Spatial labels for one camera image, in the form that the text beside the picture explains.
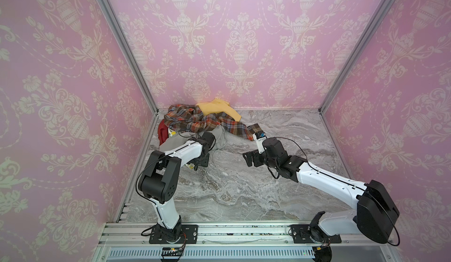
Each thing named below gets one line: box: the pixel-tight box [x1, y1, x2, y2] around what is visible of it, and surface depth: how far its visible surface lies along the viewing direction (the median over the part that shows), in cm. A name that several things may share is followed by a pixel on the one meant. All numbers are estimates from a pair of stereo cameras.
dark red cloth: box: [157, 118, 169, 147], surface depth 102 cm
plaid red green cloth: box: [163, 104, 264, 141], surface depth 105 cm
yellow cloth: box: [195, 98, 242, 123], surface depth 119 cm
